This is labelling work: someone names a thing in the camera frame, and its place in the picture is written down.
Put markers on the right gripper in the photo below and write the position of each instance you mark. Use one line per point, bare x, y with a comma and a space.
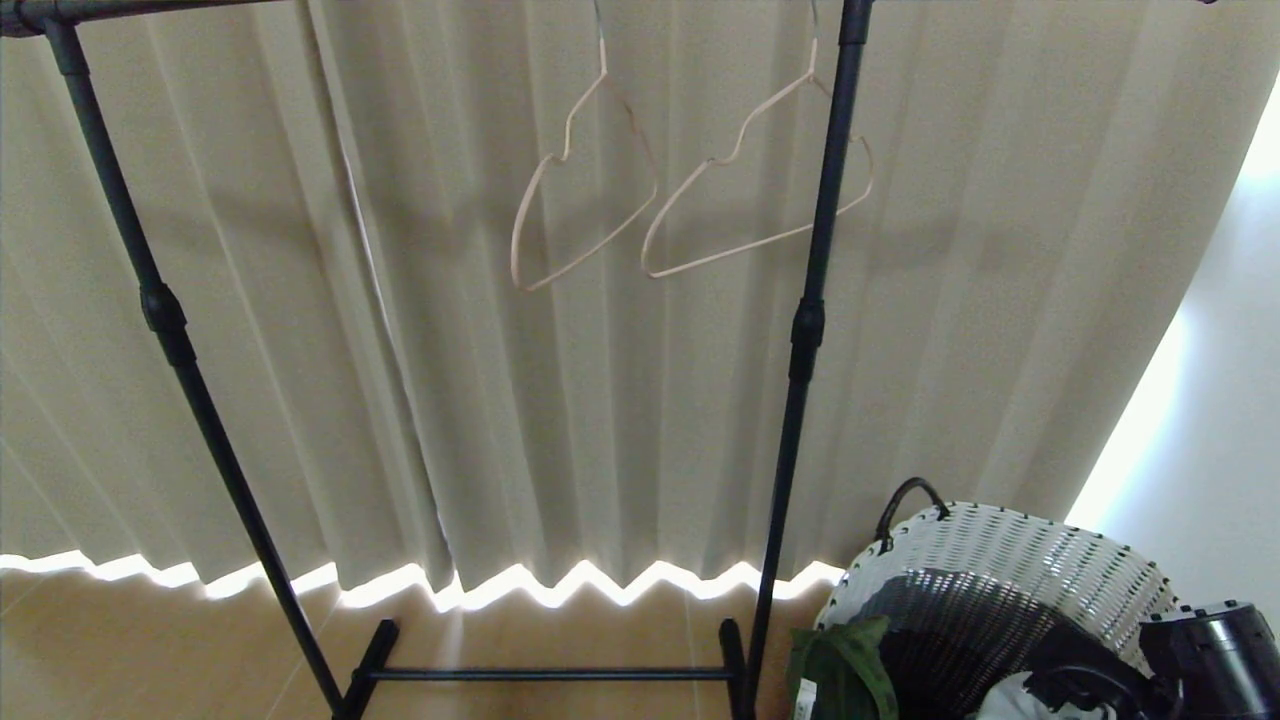
1095, 685

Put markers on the pale grey shorts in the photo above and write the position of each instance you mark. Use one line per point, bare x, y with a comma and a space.
1010, 700

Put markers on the pink clothes hanger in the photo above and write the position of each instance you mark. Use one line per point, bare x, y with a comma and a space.
812, 60
604, 60

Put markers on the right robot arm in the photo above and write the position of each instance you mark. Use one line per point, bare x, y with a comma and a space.
1220, 660

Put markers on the white laundry basket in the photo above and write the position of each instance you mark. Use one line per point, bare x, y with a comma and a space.
1000, 540

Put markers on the black clothes rack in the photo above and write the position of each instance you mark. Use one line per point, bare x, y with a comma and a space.
808, 330

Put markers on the green garment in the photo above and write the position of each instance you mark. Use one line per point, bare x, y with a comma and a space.
845, 670

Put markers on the beige curtain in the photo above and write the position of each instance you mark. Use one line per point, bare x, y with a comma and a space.
650, 400

